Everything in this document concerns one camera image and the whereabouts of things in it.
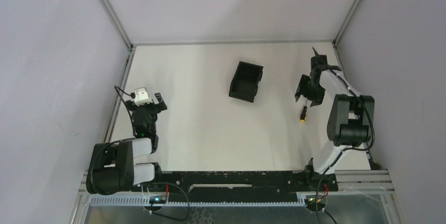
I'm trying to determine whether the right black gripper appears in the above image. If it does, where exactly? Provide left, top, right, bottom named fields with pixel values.
left=296, top=74, right=327, bottom=107

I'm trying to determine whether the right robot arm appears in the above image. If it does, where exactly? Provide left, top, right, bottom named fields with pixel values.
left=295, top=50, right=375, bottom=190

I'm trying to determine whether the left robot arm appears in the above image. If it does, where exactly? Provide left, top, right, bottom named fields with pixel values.
left=86, top=88, right=167, bottom=196

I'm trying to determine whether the black plastic bin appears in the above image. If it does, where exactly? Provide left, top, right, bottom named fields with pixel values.
left=228, top=61, right=263, bottom=103

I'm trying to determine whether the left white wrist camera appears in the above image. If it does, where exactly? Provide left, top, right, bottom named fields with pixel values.
left=131, top=87, right=153, bottom=106

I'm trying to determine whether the left black cable loop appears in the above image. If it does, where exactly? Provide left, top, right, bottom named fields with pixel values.
left=141, top=181, right=191, bottom=222

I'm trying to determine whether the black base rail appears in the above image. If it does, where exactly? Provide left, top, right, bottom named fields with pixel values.
left=157, top=170, right=339, bottom=203

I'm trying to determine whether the grey slotted cable duct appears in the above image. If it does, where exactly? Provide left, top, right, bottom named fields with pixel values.
left=88, top=194, right=307, bottom=207

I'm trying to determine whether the right black base cable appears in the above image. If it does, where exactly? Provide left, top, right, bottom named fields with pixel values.
left=303, top=177, right=339, bottom=224

